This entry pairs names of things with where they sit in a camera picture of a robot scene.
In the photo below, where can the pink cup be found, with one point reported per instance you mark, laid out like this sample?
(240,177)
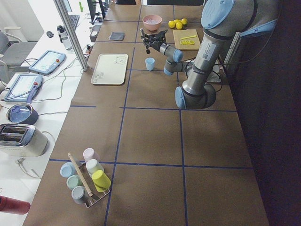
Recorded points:
(90,154)

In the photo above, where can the lemon slices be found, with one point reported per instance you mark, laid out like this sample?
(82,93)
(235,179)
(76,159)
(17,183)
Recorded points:
(187,42)

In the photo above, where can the white pillar mount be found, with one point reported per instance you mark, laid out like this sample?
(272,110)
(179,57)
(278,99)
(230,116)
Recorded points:
(214,76)

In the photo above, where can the pink bowl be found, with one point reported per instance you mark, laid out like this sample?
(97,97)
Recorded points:
(152,27)

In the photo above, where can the black power box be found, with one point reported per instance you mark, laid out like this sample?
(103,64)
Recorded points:
(94,30)

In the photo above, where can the light blue cup on table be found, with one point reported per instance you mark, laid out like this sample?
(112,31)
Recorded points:
(150,63)

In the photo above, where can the lemon one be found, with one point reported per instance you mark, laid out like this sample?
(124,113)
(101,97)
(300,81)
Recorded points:
(171,24)

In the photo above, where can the near teach pendant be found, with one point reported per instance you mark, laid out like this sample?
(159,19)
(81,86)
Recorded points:
(24,88)

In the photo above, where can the wooden rolling stick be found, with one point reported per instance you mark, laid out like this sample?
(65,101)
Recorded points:
(76,165)

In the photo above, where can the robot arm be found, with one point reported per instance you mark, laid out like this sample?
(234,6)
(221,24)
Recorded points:
(220,20)

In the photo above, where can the black keyboard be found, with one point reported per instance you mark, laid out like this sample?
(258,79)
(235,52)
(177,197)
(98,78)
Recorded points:
(74,19)

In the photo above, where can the grey folded cloth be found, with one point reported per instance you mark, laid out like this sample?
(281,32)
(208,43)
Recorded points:
(118,36)

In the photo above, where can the white cup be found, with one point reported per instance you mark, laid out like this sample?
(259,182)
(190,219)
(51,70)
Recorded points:
(92,166)

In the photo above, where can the grey cup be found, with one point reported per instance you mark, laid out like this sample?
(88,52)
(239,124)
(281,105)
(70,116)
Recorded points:
(79,195)

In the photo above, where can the steel muddler black tip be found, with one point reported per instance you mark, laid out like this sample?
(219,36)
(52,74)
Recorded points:
(142,33)

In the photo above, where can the teach pendant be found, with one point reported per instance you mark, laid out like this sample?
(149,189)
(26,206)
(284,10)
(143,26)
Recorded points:
(24,88)
(47,63)

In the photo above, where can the blue cup in rack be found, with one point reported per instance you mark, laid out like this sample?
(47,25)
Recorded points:
(67,170)

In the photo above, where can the green cup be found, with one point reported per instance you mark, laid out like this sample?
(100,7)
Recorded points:
(73,181)

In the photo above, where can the grey office chair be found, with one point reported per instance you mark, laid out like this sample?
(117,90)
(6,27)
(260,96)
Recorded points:
(13,52)

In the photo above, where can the ice cubes pile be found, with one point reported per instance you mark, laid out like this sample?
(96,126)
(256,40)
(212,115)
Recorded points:
(151,20)

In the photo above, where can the lemon two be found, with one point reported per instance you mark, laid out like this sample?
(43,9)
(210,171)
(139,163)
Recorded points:
(178,25)

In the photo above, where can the wire cup rack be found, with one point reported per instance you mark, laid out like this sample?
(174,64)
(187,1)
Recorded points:
(97,196)

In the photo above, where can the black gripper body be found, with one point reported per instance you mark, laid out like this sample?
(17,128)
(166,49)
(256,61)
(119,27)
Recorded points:
(155,45)

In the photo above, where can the far teach pendant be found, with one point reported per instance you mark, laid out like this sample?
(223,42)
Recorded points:
(47,63)

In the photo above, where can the red bottle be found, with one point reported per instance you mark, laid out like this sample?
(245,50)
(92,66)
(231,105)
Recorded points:
(14,206)

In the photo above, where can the cream bear tray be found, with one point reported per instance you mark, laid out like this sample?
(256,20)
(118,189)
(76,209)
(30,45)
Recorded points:
(110,69)

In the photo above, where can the aluminium frame post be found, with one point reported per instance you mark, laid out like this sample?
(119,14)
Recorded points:
(71,32)

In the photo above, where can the clear water bottle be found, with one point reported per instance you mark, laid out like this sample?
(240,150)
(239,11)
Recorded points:
(64,37)

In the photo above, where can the lemon three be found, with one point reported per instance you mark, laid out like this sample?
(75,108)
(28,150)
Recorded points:
(184,21)

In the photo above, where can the yellow cup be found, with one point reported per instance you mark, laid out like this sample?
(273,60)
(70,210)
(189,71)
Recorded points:
(101,181)

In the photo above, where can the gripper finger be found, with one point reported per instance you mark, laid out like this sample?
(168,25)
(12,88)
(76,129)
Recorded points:
(147,48)

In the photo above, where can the black computer mouse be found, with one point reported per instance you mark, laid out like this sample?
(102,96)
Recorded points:
(50,34)

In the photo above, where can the wooden cutting board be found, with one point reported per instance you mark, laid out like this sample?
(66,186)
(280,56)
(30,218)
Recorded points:
(183,33)

